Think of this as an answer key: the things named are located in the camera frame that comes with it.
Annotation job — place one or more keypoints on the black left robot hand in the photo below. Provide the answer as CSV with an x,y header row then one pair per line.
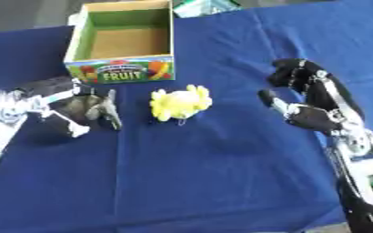
x,y
59,116

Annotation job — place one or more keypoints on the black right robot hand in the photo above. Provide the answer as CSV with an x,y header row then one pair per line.
x,y
311,88

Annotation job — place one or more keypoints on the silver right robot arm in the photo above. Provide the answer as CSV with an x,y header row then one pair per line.
x,y
362,179

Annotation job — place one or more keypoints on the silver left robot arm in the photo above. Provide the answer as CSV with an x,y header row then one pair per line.
x,y
4,124

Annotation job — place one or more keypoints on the cardboard box with green inside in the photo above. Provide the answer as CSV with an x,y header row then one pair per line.
x,y
122,42

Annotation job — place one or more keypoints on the grey soft toy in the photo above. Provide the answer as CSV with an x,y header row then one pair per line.
x,y
97,107

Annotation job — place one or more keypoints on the yellow and white soft toy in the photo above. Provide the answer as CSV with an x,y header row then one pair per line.
x,y
180,103

